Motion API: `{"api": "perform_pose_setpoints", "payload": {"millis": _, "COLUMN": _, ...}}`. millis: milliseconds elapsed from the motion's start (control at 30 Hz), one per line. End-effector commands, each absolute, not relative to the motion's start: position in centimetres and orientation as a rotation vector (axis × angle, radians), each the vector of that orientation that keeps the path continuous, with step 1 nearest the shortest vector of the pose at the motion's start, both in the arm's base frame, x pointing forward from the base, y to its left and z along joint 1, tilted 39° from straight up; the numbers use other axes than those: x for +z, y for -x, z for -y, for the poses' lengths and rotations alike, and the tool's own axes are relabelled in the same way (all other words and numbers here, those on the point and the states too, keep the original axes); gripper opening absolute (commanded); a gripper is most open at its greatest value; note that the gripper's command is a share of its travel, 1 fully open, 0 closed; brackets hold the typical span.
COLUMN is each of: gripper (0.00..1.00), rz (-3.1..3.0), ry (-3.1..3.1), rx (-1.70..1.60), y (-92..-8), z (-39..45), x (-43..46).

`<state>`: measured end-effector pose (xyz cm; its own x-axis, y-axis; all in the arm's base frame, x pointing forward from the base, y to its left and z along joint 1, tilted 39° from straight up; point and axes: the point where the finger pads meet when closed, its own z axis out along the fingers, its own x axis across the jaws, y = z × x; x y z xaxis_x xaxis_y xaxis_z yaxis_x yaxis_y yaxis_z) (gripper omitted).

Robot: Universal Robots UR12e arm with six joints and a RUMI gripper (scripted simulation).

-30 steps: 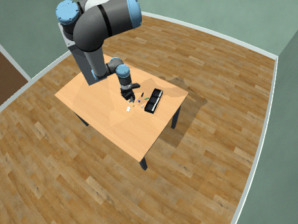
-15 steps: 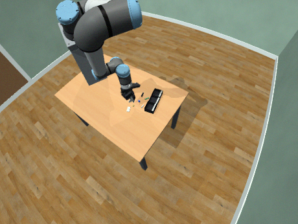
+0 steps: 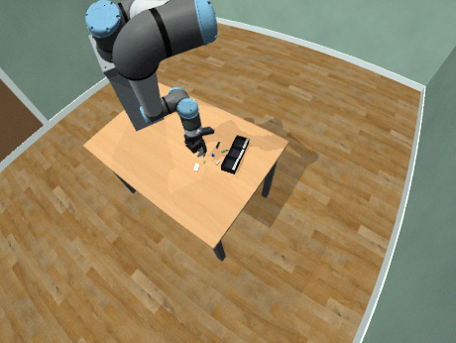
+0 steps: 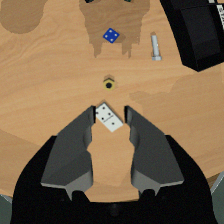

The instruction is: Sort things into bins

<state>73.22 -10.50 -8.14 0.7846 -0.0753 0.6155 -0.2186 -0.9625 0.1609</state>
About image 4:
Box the blue die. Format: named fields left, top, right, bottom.
left=103, top=28, right=119, bottom=44

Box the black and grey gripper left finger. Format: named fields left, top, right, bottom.
left=10, top=105, right=96, bottom=224

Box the brass hex nut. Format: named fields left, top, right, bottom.
left=103, top=78, right=115, bottom=91

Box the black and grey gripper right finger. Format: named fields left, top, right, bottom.
left=124, top=105, right=218, bottom=224

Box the white domino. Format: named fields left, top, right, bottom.
left=96, top=102, right=124, bottom=132

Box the black rack of three labelled bins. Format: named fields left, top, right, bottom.
left=159, top=0, right=224, bottom=72

